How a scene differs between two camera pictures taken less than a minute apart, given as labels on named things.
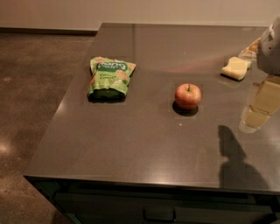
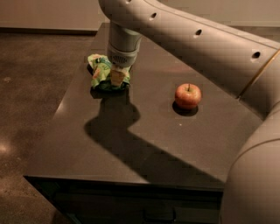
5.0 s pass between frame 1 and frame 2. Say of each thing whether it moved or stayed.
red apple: stayed
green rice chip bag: moved
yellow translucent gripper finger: moved
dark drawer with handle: stayed
